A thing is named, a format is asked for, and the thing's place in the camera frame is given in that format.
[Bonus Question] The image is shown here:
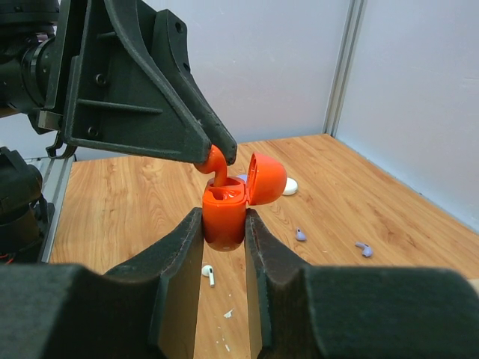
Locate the orange round case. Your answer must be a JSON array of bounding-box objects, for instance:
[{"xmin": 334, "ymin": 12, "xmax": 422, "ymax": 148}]
[{"xmin": 202, "ymin": 153, "xmax": 287, "ymax": 252}]

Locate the white earbud near left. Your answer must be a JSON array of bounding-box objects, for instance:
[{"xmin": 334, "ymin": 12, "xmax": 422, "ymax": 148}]
[{"xmin": 201, "ymin": 265, "xmax": 216, "ymax": 287}]

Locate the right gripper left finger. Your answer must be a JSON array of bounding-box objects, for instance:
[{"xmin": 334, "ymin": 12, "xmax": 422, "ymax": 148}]
[{"xmin": 1, "ymin": 208, "xmax": 204, "ymax": 358}]

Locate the purple earbud far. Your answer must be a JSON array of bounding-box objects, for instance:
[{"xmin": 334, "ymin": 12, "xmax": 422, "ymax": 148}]
[{"xmin": 355, "ymin": 242, "xmax": 373, "ymax": 258}]

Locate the purple earbud near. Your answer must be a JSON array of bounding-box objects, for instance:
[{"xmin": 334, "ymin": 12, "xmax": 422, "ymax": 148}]
[{"xmin": 295, "ymin": 228, "xmax": 307, "ymax": 242}]

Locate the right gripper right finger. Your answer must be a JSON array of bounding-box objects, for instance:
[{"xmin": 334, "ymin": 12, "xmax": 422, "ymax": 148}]
[{"xmin": 245, "ymin": 209, "xmax": 478, "ymax": 358}]

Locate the purple earbud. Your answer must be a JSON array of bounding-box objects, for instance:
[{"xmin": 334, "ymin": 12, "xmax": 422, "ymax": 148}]
[
  {"xmin": 295, "ymin": 228, "xmax": 307, "ymax": 242},
  {"xmin": 355, "ymin": 242, "xmax": 373, "ymax": 258}
]

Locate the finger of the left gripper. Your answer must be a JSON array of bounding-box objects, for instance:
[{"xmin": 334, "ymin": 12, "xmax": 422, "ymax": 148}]
[{"xmin": 151, "ymin": 10, "xmax": 237, "ymax": 165}]

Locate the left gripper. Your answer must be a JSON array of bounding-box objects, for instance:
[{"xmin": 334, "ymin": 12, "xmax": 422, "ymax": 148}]
[{"xmin": 37, "ymin": 1, "xmax": 211, "ymax": 163}]

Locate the white round case far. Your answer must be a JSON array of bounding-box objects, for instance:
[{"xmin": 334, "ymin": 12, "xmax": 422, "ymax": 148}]
[{"xmin": 282, "ymin": 177, "xmax": 299, "ymax": 196}]

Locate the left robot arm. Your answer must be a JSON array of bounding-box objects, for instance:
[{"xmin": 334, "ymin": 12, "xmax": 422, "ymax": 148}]
[{"xmin": 1, "ymin": 1, "xmax": 237, "ymax": 164}]

